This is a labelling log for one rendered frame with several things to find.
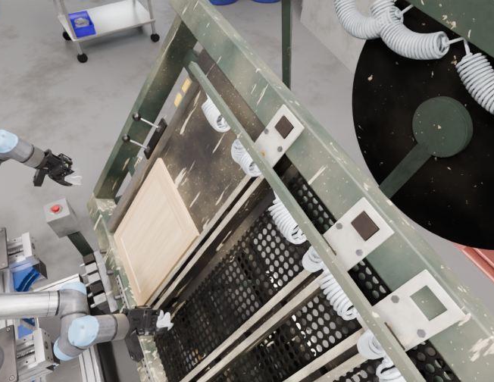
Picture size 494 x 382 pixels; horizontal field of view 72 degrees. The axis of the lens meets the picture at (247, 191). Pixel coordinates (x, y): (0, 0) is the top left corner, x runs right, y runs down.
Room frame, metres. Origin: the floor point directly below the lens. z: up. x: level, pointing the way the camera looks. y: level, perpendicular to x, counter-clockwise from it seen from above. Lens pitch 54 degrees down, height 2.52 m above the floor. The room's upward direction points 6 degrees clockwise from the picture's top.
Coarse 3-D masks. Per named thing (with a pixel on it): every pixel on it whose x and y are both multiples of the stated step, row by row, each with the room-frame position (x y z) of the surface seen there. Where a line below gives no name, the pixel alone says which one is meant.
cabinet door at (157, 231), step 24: (144, 192) 0.89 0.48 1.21; (168, 192) 0.82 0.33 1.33; (144, 216) 0.80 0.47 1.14; (168, 216) 0.74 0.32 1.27; (120, 240) 0.76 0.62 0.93; (144, 240) 0.70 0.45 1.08; (168, 240) 0.65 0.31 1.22; (192, 240) 0.60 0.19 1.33; (144, 264) 0.61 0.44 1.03; (168, 264) 0.57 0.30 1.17; (144, 288) 0.52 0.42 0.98
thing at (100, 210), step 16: (96, 208) 0.96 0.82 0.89; (112, 208) 0.99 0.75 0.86; (96, 224) 0.89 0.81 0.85; (112, 240) 0.78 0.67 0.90; (112, 256) 0.69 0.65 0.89; (112, 288) 0.56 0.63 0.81; (128, 288) 0.54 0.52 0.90; (128, 304) 0.46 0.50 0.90; (144, 336) 0.33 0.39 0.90; (144, 352) 0.27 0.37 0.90; (144, 368) 0.21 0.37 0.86; (160, 368) 0.21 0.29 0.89
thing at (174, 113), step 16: (192, 80) 1.12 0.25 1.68; (176, 96) 1.11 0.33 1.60; (192, 96) 1.11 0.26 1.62; (176, 112) 1.06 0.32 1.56; (160, 144) 1.01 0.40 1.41; (144, 160) 0.99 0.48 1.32; (144, 176) 0.96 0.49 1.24; (128, 192) 0.92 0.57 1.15; (128, 208) 0.89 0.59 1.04; (112, 224) 0.84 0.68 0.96
